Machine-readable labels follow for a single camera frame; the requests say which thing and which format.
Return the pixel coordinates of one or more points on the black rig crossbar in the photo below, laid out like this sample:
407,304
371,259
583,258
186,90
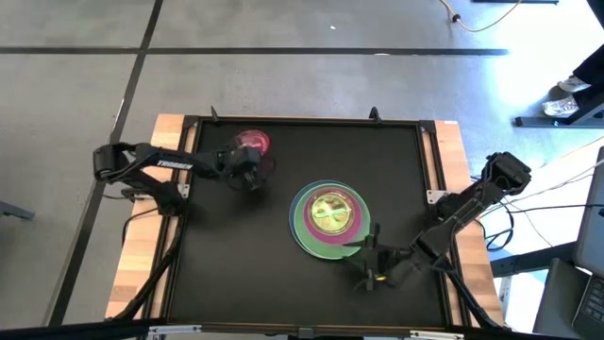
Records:
71,330

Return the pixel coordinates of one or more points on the opaque green plastic plate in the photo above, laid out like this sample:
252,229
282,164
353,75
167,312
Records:
364,208

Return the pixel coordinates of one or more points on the person's shoe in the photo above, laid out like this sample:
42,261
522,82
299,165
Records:
573,84
560,106

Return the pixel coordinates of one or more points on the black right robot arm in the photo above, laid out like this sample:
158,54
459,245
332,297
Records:
472,203

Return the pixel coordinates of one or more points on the black desk foot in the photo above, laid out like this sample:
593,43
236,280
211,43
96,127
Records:
557,122

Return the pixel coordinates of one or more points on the black table mat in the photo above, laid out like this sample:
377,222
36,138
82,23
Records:
283,293

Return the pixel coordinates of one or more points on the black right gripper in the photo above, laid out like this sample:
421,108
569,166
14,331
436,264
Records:
389,264

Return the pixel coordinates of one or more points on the grey furniture foot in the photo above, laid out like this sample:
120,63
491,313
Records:
16,210

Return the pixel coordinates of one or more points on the grey laptop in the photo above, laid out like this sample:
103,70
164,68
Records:
592,236

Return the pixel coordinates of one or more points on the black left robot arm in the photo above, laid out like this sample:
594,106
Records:
160,163

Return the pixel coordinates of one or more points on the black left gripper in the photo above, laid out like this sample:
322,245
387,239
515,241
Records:
240,164

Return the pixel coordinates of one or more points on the large clear green plate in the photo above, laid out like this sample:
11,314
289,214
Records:
330,250

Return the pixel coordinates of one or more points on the small clear green plate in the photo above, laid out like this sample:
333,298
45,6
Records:
332,222

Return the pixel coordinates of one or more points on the person's leg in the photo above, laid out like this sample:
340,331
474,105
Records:
592,68

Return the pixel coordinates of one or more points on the clear pink plastic plate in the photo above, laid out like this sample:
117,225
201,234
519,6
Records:
309,226
255,139

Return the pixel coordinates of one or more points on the blue plastic plate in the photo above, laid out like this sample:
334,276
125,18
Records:
296,205

